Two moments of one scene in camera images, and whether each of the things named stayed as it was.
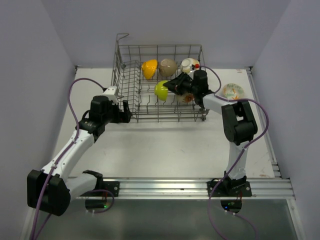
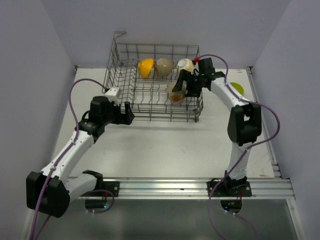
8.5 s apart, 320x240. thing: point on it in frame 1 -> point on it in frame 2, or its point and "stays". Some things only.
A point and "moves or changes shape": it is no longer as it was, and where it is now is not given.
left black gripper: [121, 117] stays
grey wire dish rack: [161, 82] stays
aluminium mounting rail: [275, 188] stays
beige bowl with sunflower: [185, 98] moves or changes shape
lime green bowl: [161, 91] -> [238, 87]
